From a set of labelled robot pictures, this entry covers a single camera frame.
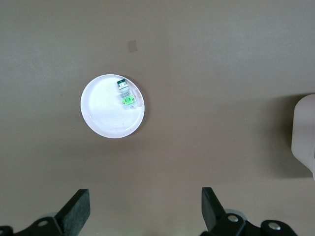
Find pink round plate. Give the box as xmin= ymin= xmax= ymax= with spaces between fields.
xmin=80 ymin=74 xmax=146 ymax=139

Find white lidded box grey handle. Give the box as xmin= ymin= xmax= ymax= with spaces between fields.
xmin=291 ymin=93 xmax=315 ymax=179

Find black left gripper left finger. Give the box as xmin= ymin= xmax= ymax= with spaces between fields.
xmin=0 ymin=188 xmax=91 ymax=236

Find green push-button switch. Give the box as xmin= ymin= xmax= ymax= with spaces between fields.
xmin=116 ymin=79 xmax=136 ymax=110

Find clear tape patch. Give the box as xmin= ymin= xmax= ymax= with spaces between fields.
xmin=127 ymin=39 xmax=138 ymax=54

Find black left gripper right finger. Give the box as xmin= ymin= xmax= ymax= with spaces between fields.
xmin=200 ymin=187 xmax=298 ymax=236

